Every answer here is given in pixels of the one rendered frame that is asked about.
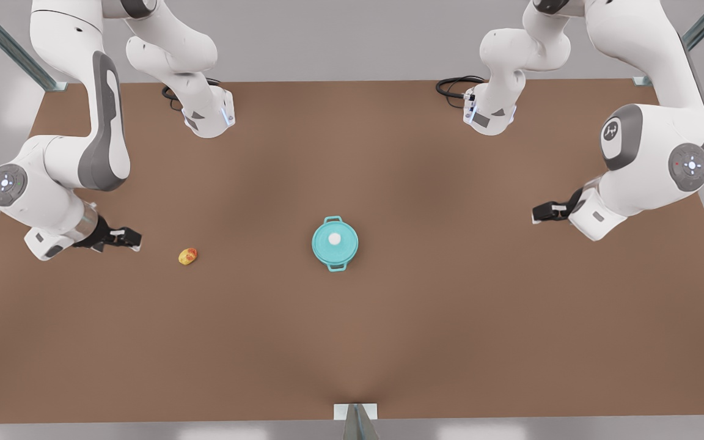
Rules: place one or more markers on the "teal pot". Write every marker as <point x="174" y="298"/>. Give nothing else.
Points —
<point x="335" y="244"/>

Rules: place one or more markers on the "silver frame post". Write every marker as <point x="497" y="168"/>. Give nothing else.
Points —
<point x="7" y="43"/>
<point x="358" y="421"/>
<point x="691" y="33"/>

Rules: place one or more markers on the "teal pot lid white knob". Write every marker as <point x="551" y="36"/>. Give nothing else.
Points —
<point x="335" y="239"/>

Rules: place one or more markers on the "yellow red potato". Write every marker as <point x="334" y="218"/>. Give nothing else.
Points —
<point x="187" y="256"/>

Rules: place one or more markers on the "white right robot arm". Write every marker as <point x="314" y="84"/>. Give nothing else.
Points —
<point x="106" y="128"/>

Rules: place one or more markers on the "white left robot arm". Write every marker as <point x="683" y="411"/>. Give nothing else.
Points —
<point x="645" y="153"/>

